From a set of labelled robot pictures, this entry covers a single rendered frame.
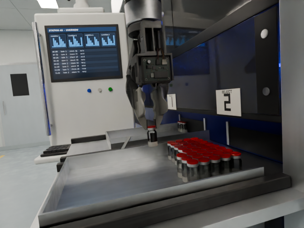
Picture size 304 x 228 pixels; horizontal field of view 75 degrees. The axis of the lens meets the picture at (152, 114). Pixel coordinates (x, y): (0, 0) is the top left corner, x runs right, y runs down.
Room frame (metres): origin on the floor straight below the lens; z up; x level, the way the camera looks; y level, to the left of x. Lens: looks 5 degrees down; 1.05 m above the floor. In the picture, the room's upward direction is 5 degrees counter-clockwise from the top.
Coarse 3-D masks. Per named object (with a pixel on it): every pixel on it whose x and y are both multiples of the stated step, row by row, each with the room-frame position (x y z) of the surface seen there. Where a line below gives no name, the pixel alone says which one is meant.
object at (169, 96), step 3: (168, 96) 0.81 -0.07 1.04; (171, 96) 0.78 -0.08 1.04; (174, 96) 0.75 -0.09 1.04; (168, 99) 0.81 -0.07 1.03; (174, 99) 0.75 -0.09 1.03; (168, 102) 0.81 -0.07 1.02; (171, 102) 0.78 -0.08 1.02; (174, 102) 0.76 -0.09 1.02; (168, 105) 0.82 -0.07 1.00; (171, 105) 0.78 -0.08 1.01; (174, 105) 0.76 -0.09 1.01; (168, 108) 0.82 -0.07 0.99; (171, 108) 0.79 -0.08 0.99; (174, 108) 0.76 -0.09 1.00
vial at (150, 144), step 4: (148, 128) 0.43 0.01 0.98; (152, 128) 0.43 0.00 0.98; (148, 132) 0.43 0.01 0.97; (152, 132) 0.43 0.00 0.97; (156, 132) 0.43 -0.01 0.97; (148, 136) 0.43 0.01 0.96; (152, 136) 0.43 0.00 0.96; (156, 136) 0.43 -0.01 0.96; (148, 140) 0.43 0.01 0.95; (152, 140) 0.43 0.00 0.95; (156, 140) 0.43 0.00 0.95; (148, 144) 0.43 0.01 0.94; (152, 144) 0.43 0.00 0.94; (156, 144) 0.43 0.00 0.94
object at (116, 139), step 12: (108, 132) 0.84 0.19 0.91; (120, 132) 0.85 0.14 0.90; (132, 132) 0.86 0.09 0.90; (144, 132) 0.88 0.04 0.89; (168, 132) 0.88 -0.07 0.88; (180, 132) 0.85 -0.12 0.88; (192, 132) 0.67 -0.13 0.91; (204, 132) 0.68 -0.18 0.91; (108, 144) 0.71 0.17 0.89; (120, 144) 0.59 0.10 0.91; (132, 144) 0.60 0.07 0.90
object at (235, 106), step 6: (216, 90) 0.50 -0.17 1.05; (222, 90) 0.47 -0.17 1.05; (228, 90) 0.45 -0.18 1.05; (234, 90) 0.43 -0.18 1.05; (216, 96) 0.50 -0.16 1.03; (222, 96) 0.47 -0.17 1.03; (234, 96) 0.43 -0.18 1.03; (240, 96) 0.42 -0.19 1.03; (216, 102) 0.50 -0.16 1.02; (222, 102) 0.48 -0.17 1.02; (234, 102) 0.43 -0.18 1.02; (240, 102) 0.42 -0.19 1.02; (222, 108) 0.48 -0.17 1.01; (228, 108) 0.45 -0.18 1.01; (234, 108) 0.43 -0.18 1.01; (240, 108) 0.42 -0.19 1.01; (228, 114) 0.46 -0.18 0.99; (234, 114) 0.44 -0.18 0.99; (240, 114) 0.42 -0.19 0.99
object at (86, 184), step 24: (72, 168) 0.48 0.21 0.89; (96, 168) 0.47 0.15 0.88; (120, 168) 0.46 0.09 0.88; (144, 168) 0.45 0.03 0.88; (168, 168) 0.44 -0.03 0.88; (72, 192) 0.35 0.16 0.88; (96, 192) 0.35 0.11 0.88; (120, 192) 0.34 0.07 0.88; (144, 192) 0.27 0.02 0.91; (168, 192) 0.27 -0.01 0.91; (192, 192) 0.28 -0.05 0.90; (48, 216) 0.23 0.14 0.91; (72, 216) 0.24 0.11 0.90
